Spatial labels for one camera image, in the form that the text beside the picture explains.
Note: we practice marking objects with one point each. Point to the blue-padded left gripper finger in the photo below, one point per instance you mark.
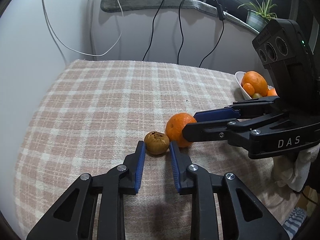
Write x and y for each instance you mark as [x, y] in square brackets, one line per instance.
[216, 114]

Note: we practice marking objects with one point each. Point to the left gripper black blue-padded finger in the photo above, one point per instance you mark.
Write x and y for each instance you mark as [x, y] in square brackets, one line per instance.
[72, 215]
[221, 204]

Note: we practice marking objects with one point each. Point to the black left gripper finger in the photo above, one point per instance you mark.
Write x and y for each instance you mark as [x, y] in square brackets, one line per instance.
[205, 131]

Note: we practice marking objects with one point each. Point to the small orange tangerine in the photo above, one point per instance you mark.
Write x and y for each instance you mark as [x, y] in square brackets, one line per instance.
[249, 89]

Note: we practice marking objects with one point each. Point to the large green-brown kiwi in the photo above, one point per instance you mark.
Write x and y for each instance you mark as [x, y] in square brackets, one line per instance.
[256, 96]

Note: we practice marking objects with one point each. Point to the orange mandarin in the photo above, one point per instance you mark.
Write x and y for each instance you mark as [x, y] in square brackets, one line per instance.
[174, 128]

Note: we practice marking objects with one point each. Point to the small brown kiwi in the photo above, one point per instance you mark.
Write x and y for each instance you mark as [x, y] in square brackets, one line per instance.
[156, 142]

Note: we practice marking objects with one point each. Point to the white oval plate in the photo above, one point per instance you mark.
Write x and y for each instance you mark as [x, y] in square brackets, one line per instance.
[238, 77]

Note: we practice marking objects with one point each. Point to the large orange in plate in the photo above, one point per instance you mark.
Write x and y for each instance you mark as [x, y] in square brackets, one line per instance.
[257, 81]

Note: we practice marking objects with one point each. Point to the white crumpled cloth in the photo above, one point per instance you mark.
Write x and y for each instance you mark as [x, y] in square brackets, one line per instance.
[294, 174]

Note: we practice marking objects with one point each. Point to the striped cloth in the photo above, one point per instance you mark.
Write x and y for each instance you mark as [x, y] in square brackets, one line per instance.
[295, 220]

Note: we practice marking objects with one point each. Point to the potted spider plant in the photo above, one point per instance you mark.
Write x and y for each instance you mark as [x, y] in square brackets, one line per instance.
[259, 14]

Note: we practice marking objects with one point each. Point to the pink plaid tablecloth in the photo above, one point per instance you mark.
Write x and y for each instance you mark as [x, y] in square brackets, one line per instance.
[94, 114]

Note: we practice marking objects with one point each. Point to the grey sill mat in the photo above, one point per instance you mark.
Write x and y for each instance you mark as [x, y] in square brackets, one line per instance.
[111, 6]

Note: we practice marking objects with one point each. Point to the black camera box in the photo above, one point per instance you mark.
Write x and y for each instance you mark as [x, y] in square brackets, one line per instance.
[287, 57]

